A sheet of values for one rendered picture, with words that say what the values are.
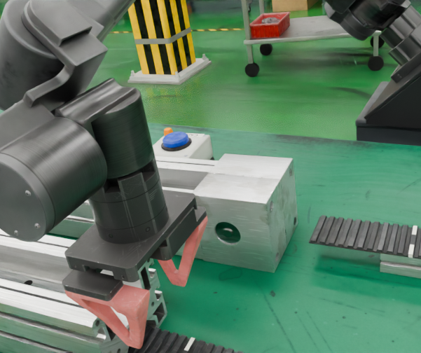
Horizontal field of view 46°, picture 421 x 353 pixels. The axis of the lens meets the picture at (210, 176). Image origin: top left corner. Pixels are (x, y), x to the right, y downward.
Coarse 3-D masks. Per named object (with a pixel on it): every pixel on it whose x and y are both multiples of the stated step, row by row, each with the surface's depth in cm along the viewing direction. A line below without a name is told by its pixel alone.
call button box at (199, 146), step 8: (192, 136) 78; (200, 136) 77; (208, 136) 77; (160, 144) 77; (184, 144) 75; (192, 144) 75; (200, 144) 75; (208, 144) 77; (160, 152) 75; (168, 152) 74; (176, 152) 74; (184, 152) 73; (192, 152) 73; (200, 152) 75; (208, 152) 77
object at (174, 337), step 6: (174, 336) 49; (180, 336) 50; (186, 336) 49; (168, 342) 49; (174, 342) 49; (180, 342) 49; (162, 348) 48; (168, 348) 48; (174, 348) 48; (180, 348) 48
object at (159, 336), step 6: (156, 330) 50; (150, 336) 50; (156, 336) 50; (162, 336) 49; (168, 336) 50; (144, 342) 49; (150, 342) 49; (156, 342) 49; (162, 342) 49; (144, 348) 48; (150, 348) 49; (156, 348) 48
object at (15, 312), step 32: (0, 256) 56; (32, 256) 54; (64, 256) 51; (0, 288) 48; (32, 288) 47; (0, 320) 48; (32, 320) 47; (64, 320) 43; (96, 320) 42; (160, 320) 52; (32, 352) 49; (64, 352) 46; (96, 352) 44
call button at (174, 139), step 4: (172, 132) 77; (176, 132) 77; (180, 132) 76; (184, 132) 76; (168, 136) 76; (172, 136) 76; (176, 136) 75; (180, 136) 75; (184, 136) 75; (164, 140) 75; (168, 140) 75; (172, 140) 74; (176, 140) 74; (180, 140) 74; (184, 140) 74; (188, 140) 76; (164, 144) 75; (168, 144) 74; (172, 144) 74; (176, 144) 74; (180, 144) 74
